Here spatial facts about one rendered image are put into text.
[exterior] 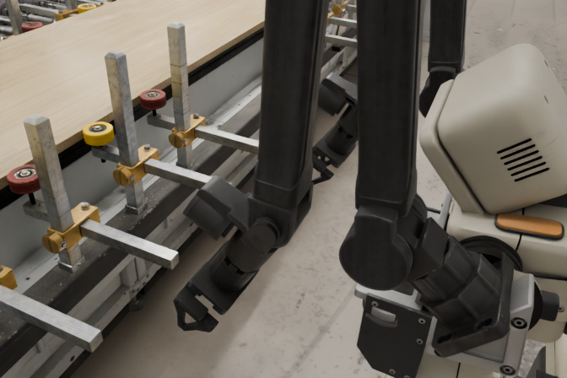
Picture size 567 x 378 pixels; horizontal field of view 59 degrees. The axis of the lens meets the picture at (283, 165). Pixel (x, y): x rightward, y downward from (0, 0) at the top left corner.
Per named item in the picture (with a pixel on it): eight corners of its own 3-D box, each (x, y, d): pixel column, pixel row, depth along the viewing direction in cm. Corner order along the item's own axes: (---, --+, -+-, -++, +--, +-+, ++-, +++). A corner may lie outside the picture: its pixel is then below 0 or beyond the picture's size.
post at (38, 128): (88, 282, 128) (48, 114, 102) (78, 291, 125) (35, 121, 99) (77, 278, 129) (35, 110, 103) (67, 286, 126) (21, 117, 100)
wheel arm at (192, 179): (233, 194, 132) (233, 181, 130) (226, 202, 130) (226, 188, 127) (101, 153, 146) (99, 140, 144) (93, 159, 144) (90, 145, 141)
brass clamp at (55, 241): (103, 224, 125) (99, 207, 123) (62, 257, 115) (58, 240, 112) (83, 216, 127) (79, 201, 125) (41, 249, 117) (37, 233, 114)
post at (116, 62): (146, 211, 144) (125, 51, 118) (138, 218, 142) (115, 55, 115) (136, 207, 146) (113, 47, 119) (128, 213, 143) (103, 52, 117)
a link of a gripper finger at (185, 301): (154, 322, 72) (179, 291, 66) (183, 290, 78) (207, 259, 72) (190, 353, 72) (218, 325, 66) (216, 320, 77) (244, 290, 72)
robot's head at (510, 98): (583, 117, 72) (532, 29, 69) (593, 196, 56) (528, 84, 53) (488, 156, 81) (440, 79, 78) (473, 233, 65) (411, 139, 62)
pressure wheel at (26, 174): (11, 218, 122) (-2, 180, 116) (27, 198, 129) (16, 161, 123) (44, 220, 122) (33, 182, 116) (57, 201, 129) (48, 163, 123)
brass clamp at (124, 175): (161, 164, 143) (159, 149, 140) (131, 189, 133) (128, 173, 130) (143, 159, 145) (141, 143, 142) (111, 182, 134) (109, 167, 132)
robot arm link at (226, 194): (282, 237, 57) (310, 196, 64) (203, 173, 57) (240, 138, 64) (238, 284, 65) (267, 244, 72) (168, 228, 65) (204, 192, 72)
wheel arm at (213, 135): (272, 155, 153) (272, 143, 150) (267, 160, 150) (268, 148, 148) (153, 121, 166) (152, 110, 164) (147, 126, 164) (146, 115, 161)
